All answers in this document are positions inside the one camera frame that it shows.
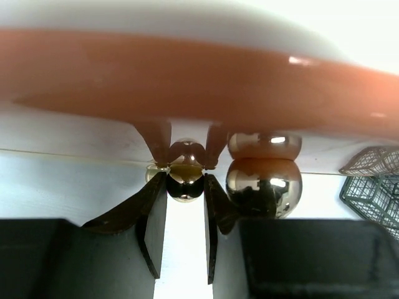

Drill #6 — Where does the cream round drawer box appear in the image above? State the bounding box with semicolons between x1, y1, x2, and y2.
1;1;398;224

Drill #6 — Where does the green wire mesh organizer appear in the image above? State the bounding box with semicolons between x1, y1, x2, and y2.
339;146;398;239

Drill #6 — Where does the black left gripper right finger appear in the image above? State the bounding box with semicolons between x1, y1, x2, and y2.
204;174;398;298

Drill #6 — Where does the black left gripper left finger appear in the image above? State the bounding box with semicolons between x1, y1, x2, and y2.
1;173;167;298

